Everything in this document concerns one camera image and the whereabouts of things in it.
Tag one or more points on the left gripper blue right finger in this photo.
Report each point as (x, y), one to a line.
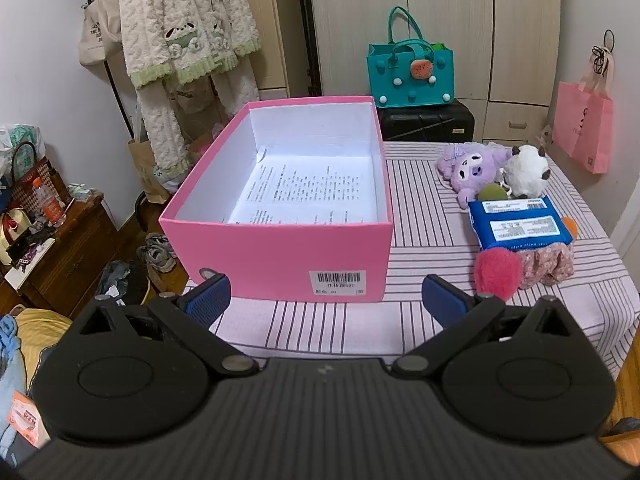
(445, 302)

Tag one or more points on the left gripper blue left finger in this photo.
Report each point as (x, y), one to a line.
(207, 301)

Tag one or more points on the pink fluffy pompom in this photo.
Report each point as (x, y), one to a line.
(498, 272)

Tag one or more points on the blue wet wipes pack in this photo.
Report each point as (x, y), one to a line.
(518, 224)

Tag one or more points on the pink floral scrunchie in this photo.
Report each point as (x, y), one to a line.
(548, 265)

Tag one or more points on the green soft ball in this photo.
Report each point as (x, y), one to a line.
(492, 191)

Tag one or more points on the purple plush toy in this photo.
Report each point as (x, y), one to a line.
(470, 166)

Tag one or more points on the orange soft ball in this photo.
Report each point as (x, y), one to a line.
(571, 226)

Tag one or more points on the white brown plush cat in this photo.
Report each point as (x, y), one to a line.
(527, 172)

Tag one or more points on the grey sneakers pair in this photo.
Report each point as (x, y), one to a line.
(157, 253)

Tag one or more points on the pink cardboard box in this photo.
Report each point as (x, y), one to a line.
(342, 263)

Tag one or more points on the wooden side cabinet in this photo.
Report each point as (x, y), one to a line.
(66, 277)

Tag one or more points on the printed paper sheet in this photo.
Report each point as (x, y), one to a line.
(309, 191)

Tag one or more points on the brown paper bag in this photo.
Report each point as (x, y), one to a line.
(144, 162)

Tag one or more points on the black suitcase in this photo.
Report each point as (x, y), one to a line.
(449, 123)

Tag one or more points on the pink paper shopping bag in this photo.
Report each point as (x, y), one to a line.
(583, 117)

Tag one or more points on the teal felt tote bag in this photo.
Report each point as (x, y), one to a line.
(410, 72)

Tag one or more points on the cream knit cardigan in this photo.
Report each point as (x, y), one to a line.
(178, 42)

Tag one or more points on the beige canvas tote bag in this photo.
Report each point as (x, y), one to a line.
(101, 34)

